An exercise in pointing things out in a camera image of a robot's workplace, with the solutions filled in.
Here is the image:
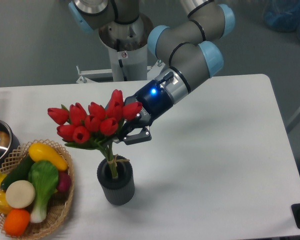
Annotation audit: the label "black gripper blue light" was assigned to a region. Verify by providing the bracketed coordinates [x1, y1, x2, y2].
[113, 80, 174, 145]

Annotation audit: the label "red tulip bouquet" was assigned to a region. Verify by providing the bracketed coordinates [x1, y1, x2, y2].
[47, 89, 143, 179]

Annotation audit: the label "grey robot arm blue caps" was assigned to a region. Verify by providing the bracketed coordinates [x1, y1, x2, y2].
[68, 0, 236, 145]

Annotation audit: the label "dark grey ribbed vase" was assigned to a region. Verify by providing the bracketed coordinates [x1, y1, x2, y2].
[96, 159, 135, 206]

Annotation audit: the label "yellow squash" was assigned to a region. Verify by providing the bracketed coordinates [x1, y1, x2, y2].
[28, 142, 68, 171]

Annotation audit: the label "green bok choy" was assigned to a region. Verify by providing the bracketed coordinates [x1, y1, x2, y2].
[28, 160, 59, 224]

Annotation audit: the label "woven wicker basket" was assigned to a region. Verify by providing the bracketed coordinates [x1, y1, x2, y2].
[0, 139, 75, 240]

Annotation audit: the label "dark green cucumber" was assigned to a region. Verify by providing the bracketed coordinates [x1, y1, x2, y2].
[0, 155, 35, 191]

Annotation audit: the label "round cream white vegetable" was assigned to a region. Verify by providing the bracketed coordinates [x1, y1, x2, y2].
[5, 180, 36, 209]

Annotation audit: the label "orange fruit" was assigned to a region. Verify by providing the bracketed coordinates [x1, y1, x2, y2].
[3, 208, 30, 237]

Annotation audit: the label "yellow bell pepper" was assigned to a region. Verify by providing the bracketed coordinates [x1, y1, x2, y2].
[0, 190, 13, 215]

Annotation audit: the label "blue plastic bag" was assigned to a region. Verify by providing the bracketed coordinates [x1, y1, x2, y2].
[262, 0, 300, 41]

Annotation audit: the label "black cable on pedestal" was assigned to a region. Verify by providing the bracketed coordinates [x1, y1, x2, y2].
[115, 39, 128, 82]

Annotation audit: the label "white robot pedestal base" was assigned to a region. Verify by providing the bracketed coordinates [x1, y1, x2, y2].
[75, 12, 171, 84]

